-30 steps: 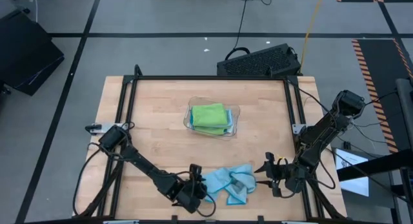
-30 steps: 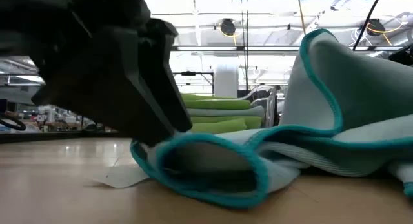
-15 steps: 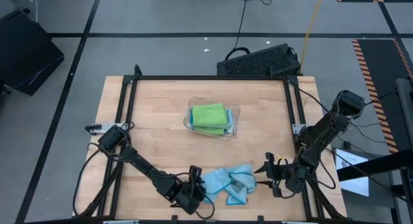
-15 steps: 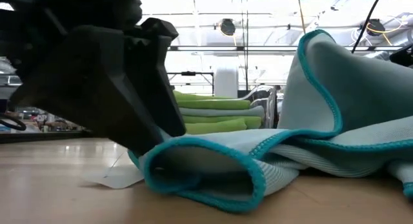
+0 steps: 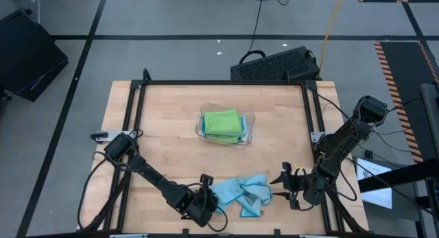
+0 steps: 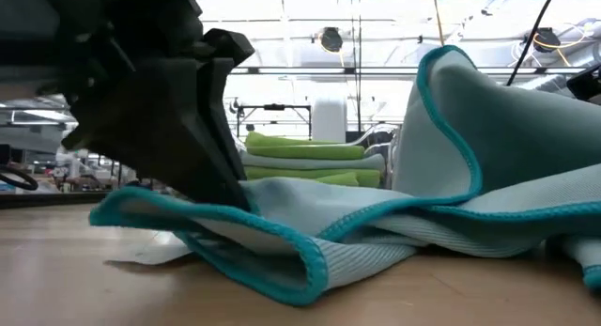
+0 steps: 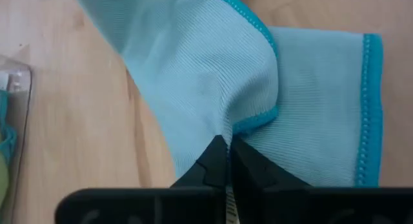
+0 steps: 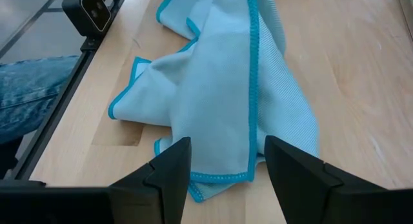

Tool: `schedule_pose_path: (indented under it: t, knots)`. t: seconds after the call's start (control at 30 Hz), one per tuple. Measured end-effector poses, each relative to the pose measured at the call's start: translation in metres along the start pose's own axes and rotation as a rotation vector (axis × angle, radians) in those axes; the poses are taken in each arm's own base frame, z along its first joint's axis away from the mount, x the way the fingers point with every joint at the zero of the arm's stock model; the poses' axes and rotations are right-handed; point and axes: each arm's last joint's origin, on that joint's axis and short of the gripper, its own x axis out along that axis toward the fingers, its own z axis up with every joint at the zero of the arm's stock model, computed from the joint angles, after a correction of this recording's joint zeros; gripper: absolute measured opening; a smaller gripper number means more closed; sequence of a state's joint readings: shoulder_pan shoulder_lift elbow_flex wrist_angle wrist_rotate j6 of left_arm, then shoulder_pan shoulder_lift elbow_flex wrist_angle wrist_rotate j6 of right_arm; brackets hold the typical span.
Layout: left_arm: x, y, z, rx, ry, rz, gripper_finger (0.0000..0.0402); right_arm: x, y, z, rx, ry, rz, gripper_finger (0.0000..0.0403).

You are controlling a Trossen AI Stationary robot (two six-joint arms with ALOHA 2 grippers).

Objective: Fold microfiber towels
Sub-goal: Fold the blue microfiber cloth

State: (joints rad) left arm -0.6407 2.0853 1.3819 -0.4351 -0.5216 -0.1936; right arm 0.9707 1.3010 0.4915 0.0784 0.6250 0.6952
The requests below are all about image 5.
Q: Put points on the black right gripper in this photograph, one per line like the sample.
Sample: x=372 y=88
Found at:
x=305 y=188

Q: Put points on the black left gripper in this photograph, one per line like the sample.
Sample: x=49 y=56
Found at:
x=200 y=205

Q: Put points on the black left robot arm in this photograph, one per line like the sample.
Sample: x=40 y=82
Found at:
x=151 y=176

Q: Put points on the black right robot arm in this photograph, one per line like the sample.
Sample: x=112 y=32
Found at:
x=346 y=138

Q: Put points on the white LED strip light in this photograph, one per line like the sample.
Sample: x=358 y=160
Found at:
x=128 y=236
x=319 y=236

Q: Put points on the clear plastic bin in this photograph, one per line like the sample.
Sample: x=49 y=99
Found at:
x=250 y=128

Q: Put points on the black support beam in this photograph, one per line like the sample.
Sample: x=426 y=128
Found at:
x=394 y=176

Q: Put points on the black perforated computer case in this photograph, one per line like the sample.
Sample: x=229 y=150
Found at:
x=274 y=64

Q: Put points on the large black box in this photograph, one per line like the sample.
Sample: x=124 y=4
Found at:
x=27 y=56

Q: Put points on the black metal table frame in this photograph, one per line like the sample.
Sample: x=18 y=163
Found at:
x=223 y=82

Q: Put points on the grey metal post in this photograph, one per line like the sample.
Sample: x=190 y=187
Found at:
x=431 y=111

